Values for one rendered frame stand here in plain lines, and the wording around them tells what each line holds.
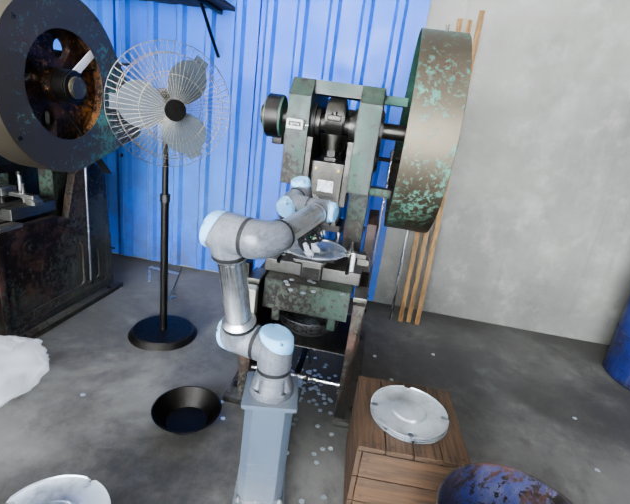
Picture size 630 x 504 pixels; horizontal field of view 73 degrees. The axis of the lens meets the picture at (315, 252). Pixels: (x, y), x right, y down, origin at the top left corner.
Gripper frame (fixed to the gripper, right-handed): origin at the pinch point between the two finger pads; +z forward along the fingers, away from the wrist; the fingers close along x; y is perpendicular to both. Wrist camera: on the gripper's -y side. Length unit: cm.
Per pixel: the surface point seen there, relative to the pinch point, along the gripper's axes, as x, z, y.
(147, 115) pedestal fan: -25, -57, -80
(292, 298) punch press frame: -9.2, 20.8, -5.8
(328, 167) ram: 24.5, -29.0, -11.7
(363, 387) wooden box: -9, 44, 37
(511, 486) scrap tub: -7, 37, 99
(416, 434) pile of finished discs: -12, 41, 67
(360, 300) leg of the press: 10.2, 20.6, 18.2
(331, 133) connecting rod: 31, -42, -15
